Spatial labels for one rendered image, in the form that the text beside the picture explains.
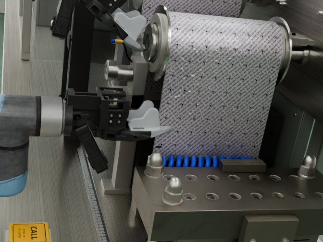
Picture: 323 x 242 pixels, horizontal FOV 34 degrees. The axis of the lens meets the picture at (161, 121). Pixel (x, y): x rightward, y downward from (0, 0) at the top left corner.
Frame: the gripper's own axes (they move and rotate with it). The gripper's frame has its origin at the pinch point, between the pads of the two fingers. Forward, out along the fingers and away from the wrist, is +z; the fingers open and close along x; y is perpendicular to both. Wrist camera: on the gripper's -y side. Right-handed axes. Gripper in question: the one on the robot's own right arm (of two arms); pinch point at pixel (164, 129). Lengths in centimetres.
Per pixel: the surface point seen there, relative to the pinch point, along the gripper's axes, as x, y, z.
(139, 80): 7.1, 7.6, -4.5
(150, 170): -8.0, -4.8, -4.2
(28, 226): -7.9, -16.6, -25.8
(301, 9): 11.5, 24.4, 30.5
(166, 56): -1.2, 15.4, -2.2
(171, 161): -3.4, -5.3, 1.3
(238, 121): -0.3, 2.4, 15.5
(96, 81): 82, -19, 0
